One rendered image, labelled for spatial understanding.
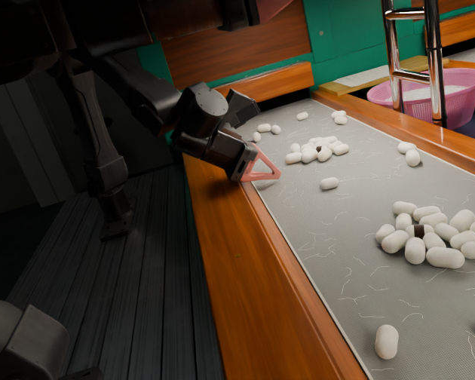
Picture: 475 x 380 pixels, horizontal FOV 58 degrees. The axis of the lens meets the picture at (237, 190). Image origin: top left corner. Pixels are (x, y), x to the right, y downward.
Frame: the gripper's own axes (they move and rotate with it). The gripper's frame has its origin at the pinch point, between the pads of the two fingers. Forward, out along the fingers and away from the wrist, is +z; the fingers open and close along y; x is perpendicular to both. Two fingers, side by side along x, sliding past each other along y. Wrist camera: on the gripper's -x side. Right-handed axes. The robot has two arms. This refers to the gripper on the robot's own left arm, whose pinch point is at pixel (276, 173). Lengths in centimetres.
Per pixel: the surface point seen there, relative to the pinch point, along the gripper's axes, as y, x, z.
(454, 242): -35.1, -7.5, 9.1
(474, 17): 48, -56, 52
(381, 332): -44.6, 0.9, -1.6
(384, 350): -46.3, 1.6, -1.8
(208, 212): -9.2, 8.4, -11.2
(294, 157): 6.1, -3.3, 4.4
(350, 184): -10.2, -5.3, 8.7
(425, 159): -9.8, -14.2, 19.2
